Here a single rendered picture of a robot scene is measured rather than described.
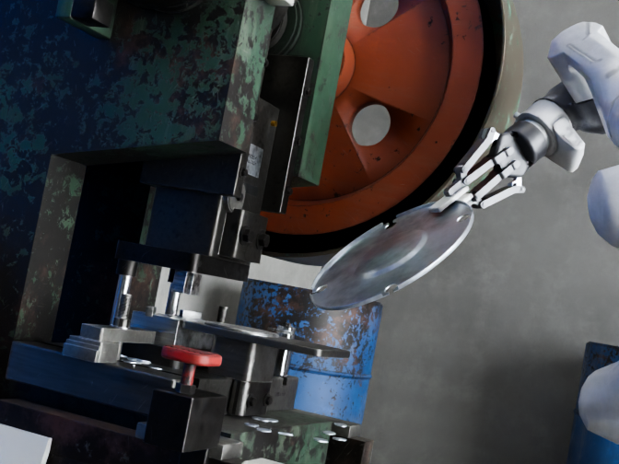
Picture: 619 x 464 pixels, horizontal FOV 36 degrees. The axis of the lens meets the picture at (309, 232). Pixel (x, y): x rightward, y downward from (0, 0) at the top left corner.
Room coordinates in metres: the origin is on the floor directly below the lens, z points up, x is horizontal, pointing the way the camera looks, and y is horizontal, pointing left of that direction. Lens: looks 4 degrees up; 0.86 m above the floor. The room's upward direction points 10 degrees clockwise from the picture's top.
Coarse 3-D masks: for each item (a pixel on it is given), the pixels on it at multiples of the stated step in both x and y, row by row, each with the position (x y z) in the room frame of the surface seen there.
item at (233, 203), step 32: (256, 128) 1.62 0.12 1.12; (256, 160) 1.63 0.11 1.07; (160, 192) 1.60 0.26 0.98; (192, 192) 1.57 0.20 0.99; (256, 192) 1.66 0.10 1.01; (160, 224) 1.59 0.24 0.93; (192, 224) 1.57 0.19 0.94; (224, 224) 1.57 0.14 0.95; (256, 224) 1.61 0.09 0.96; (224, 256) 1.58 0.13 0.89; (256, 256) 1.63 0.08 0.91
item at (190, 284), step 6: (174, 276) 1.63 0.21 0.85; (180, 276) 1.63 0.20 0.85; (186, 276) 1.63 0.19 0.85; (192, 276) 1.63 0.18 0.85; (198, 276) 1.65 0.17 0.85; (174, 282) 1.63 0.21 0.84; (180, 282) 1.63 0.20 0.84; (186, 282) 1.63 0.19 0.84; (192, 282) 1.63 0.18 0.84; (198, 282) 1.65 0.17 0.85; (174, 288) 1.63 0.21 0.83; (180, 288) 1.63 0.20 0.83; (186, 288) 1.63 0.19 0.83; (192, 288) 1.63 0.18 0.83; (198, 288) 1.65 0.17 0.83; (192, 294) 1.64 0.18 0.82; (198, 294) 1.66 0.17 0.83
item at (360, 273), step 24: (408, 216) 1.62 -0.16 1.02; (432, 216) 1.56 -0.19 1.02; (456, 216) 1.50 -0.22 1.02; (360, 240) 1.65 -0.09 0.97; (384, 240) 1.57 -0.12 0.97; (408, 240) 1.51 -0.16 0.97; (432, 240) 1.47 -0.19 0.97; (456, 240) 1.42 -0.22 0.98; (336, 264) 1.61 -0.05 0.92; (360, 264) 1.53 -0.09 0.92; (384, 264) 1.48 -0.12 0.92; (408, 264) 1.44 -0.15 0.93; (432, 264) 1.38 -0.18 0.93; (312, 288) 1.57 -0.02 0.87; (336, 288) 1.52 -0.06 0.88; (360, 288) 1.47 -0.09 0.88; (384, 288) 1.42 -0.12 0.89
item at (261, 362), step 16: (224, 336) 1.54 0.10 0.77; (240, 336) 1.52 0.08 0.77; (256, 336) 1.51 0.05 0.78; (272, 336) 1.57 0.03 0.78; (224, 352) 1.56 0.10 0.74; (240, 352) 1.54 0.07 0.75; (256, 352) 1.55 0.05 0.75; (272, 352) 1.60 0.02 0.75; (304, 352) 1.48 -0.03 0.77; (320, 352) 1.47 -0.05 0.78; (336, 352) 1.53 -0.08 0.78; (208, 368) 1.57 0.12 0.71; (224, 368) 1.55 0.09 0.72; (240, 368) 1.54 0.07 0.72; (256, 368) 1.56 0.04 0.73; (272, 368) 1.61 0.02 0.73; (240, 384) 1.54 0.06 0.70; (256, 384) 1.56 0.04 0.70; (240, 400) 1.54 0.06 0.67; (256, 400) 1.55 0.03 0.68; (272, 400) 1.61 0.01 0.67
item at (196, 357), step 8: (168, 352) 1.24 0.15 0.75; (176, 352) 1.23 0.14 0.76; (184, 352) 1.23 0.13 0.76; (192, 352) 1.23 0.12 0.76; (200, 352) 1.24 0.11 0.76; (208, 352) 1.26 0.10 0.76; (176, 360) 1.24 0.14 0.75; (184, 360) 1.23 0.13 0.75; (192, 360) 1.22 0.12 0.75; (200, 360) 1.22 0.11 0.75; (208, 360) 1.23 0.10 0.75; (216, 360) 1.25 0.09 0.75; (184, 368) 1.25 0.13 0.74; (192, 368) 1.25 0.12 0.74; (184, 376) 1.25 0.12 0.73; (192, 376) 1.25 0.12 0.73; (184, 384) 1.25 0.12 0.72; (192, 384) 1.26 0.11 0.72
